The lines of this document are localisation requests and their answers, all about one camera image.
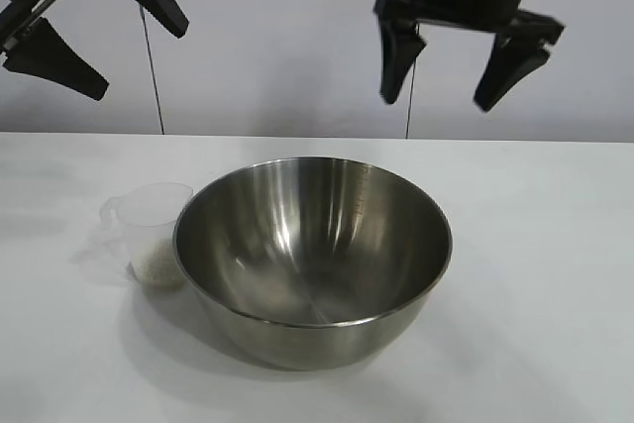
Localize clear plastic measuring cup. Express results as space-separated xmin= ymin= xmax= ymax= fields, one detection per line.
xmin=101 ymin=183 xmax=192 ymax=290

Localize stainless steel mixing bowl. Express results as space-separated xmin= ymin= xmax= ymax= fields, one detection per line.
xmin=172 ymin=158 xmax=455 ymax=372

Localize white rice grains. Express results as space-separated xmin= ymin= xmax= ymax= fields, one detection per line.
xmin=131 ymin=237 xmax=185 ymax=289

